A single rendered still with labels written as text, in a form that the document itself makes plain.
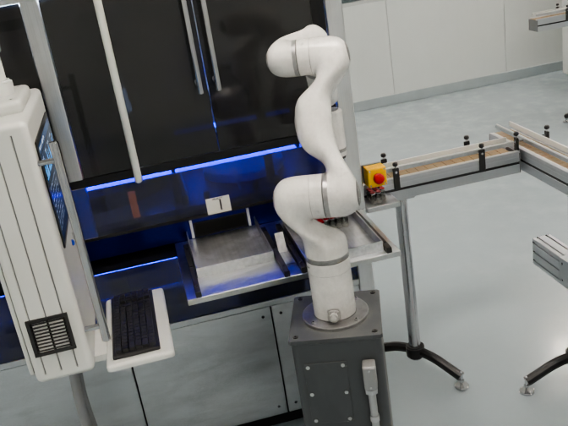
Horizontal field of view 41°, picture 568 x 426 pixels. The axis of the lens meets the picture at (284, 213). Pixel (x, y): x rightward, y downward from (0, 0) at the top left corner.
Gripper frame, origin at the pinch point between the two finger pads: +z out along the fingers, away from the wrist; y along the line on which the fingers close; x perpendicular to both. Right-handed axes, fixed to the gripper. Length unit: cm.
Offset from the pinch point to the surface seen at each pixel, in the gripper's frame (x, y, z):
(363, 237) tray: 4.4, 7.1, 12.7
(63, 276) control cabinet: -89, 38, -10
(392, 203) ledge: 24.1, -17.6, 12.8
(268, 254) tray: -28.7, 8.6, 10.4
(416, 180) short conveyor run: 38.0, -28.3, 10.0
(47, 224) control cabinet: -89, 38, -25
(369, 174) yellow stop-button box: 16.3, -16.8, -0.5
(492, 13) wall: 297, -478, 26
